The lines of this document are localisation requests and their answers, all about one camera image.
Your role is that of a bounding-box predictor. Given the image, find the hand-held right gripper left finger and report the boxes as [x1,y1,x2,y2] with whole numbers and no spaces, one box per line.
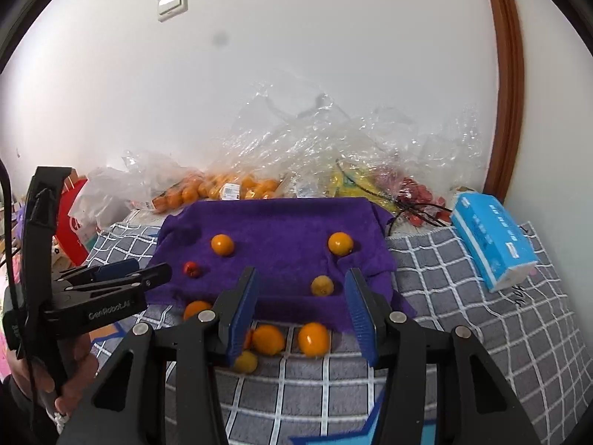
[58,266,261,445]

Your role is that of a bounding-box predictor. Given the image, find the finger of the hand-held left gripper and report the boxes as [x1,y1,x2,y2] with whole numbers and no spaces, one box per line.
[59,260,140,287]
[64,263,173,296]

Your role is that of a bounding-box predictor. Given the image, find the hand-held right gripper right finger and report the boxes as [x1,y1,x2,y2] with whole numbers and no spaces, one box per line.
[344,267,543,445]

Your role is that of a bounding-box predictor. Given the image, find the purple towel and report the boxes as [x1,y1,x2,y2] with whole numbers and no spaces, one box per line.
[145,197,415,334]

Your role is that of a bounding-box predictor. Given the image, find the person's left forearm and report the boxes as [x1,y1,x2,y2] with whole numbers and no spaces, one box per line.
[0,375,61,445]

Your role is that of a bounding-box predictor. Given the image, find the person's left hand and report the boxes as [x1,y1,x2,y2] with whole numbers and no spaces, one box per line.
[7,331,100,420]

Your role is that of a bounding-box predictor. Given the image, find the red paper shopping bag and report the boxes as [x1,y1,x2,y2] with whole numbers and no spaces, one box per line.
[54,177,91,267]

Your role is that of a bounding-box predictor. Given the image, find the white plastic bag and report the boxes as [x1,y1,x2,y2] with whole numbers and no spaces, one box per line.
[74,167,140,242]

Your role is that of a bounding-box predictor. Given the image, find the clear bag of mandarins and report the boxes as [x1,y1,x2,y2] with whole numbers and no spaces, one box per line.
[130,171,283,211]

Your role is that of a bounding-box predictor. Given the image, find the grey checked star blanket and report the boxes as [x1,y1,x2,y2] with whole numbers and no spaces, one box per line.
[60,213,585,445]

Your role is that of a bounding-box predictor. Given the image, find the yellow plastic package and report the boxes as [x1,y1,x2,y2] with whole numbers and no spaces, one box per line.
[327,167,399,211]

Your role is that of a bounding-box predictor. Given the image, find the cluster of red cherry tomatoes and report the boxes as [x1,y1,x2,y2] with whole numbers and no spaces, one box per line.
[384,174,452,228]

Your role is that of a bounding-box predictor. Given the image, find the blue tissue pack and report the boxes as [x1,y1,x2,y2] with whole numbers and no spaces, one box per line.
[450,192,540,294]

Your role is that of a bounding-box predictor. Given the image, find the crumpled clear plastic bag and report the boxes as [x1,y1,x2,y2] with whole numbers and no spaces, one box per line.
[204,72,483,205]

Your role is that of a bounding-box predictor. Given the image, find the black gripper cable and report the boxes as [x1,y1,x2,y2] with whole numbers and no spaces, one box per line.
[0,160,52,427]

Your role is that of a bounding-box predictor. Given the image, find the thin black cord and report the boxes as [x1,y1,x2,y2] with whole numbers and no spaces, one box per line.
[336,158,452,237]

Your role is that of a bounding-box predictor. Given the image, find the white wall light switch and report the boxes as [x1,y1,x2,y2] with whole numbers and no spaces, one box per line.
[158,0,188,22]

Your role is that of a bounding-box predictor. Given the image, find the brown wooden door frame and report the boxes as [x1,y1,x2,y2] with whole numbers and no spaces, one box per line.
[479,0,525,205]

